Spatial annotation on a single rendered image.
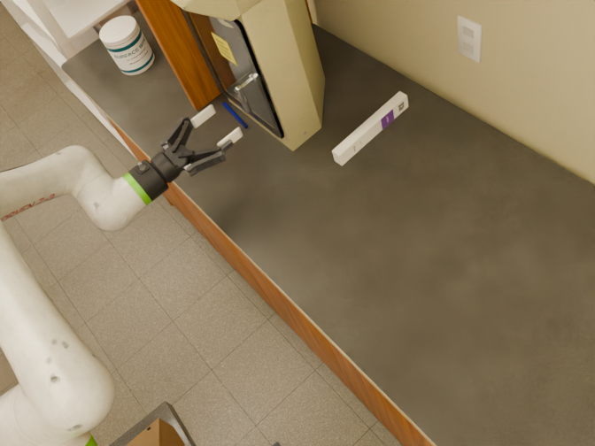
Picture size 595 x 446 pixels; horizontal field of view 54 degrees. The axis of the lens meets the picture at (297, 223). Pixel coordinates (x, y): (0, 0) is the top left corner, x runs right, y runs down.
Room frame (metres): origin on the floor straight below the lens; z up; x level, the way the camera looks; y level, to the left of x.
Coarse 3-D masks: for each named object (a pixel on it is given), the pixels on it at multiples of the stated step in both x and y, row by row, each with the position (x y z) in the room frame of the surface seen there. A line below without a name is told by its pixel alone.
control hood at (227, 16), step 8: (176, 0) 1.10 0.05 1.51; (184, 0) 1.09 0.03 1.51; (192, 0) 1.08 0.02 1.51; (200, 0) 1.09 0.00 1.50; (208, 0) 1.09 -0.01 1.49; (216, 0) 1.10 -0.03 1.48; (224, 0) 1.10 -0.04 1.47; (232, 0) 1.11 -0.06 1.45; (184, 8) 1.08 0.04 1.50; (192, 8) 1.08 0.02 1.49; (200, 8) 1.08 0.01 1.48; (208, 8) 1.09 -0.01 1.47; (216, 8) 1.10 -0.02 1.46; (224, 8) 1.10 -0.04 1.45; (232, 8) 1.11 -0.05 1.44; (216, 16) 1.09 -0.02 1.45; (224, 16) 1.10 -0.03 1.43; (232, 16) 1.11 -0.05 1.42
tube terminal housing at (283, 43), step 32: (256, 0) 1.13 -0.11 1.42; (288, 0) 1.19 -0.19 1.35; (256, 32) 1.12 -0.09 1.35; (288, 32) 1.15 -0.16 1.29; (288, 64) 1.14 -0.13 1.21; (320, 64) 1.32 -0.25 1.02; (288, 96) 1.13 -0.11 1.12; (320, 96) 1.22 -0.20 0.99; (288, 128) 1.12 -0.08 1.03; (320, 128) 1.15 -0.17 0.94
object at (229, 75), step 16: (192, 16) 1.36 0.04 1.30; (208, 16) 1.26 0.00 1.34; (208, 32) 1.30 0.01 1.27; (224, 32) 1.20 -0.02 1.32; (240, 32) 1.12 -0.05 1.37; (208, 48) 1.35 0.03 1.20; (240, 48) 1.15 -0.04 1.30; (224, 64) 1.29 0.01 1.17; (240, 64) 1.19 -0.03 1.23; (256, 64) 1.12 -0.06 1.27; (224, 80) 1.34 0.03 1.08; (240, 80) 1.23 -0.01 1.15; (256, 80) 1.13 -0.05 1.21; (256, 96) 1.17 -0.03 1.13; (256, 112) 1.21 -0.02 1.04; (272, 112) 1.12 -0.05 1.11; (272, 128) 1.15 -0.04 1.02
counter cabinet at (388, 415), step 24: (168, 192) 1.72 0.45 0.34; (192, 216) 1.53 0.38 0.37; (216, 240) 1.35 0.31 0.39; (240, 264) 1.19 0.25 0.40; (264, 288) 1.06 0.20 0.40; (288, 312) 0.93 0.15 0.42; (312, 336) 0.81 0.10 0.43; (336, 360) 0.69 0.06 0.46; (360, 384) 0.58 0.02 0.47; (384, 408) 0.49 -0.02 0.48; (408, 432) 0.40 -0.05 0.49
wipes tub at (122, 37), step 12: (108, 24) 1.82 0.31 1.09; (120, 24) 1.79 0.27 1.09; (132, 24) 1.77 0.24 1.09; (108, 36) 1.76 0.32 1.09; (120, 36) 1.73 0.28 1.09; (132, 36) 1.73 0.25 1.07; (108, 48) 1.74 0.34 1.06; (120, 48) 1.72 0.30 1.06; (132, 48) 1.72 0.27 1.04; (144, 48) 1.74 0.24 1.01; (120, 60) 1.73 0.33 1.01; (132, 60) 1.72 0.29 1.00; (144, 60) 1.73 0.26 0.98; (132, 72) 1.72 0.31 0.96
